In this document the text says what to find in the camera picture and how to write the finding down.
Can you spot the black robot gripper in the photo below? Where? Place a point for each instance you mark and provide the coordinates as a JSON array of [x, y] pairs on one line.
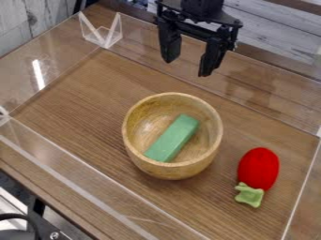
[[201, 19]]

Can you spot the green rectangular block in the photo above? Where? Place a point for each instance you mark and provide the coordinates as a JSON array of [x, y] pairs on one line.
[[169, 144]]

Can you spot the brown wooden bowl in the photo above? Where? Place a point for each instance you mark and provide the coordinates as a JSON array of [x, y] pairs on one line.
[[147, 119]]

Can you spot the red plush strawberry toy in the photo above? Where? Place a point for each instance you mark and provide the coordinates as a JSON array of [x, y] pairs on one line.
[[257, 173]]

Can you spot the black table leg clamp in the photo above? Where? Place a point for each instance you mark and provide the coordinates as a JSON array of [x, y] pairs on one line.
[[48, 232]]

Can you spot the clear acrylic corner bracket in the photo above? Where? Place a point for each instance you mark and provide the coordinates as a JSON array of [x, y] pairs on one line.
[[102, 36]]

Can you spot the clear acrylic tray wall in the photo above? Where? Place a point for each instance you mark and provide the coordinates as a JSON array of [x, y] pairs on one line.
[[100, 206]]

